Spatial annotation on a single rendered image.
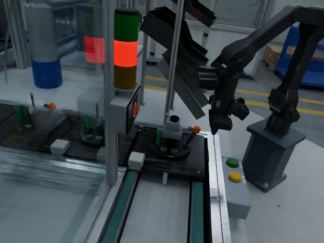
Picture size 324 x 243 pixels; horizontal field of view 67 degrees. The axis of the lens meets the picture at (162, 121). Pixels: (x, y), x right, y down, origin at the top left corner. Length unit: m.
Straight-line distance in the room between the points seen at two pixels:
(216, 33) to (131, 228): 4.29
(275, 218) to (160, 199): 0.37
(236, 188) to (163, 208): 0.23
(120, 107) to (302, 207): 0.72
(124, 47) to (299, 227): 0.74
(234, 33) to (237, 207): 4.19
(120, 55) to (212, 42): 4.28
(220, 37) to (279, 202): 4.02
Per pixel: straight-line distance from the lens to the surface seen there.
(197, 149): 0.87
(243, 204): 0.75
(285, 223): 0.90
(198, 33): 4.71
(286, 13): 0.75
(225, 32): 4.74
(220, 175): 0.81
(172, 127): 0.78
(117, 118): 0.53
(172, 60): 0.92
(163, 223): 0.70
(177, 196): 0.77
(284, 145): 0.87
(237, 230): 0.81
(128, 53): 0.51
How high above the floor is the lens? 1.47
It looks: 30 degrees down
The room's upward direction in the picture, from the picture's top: 7 degrees clockwise
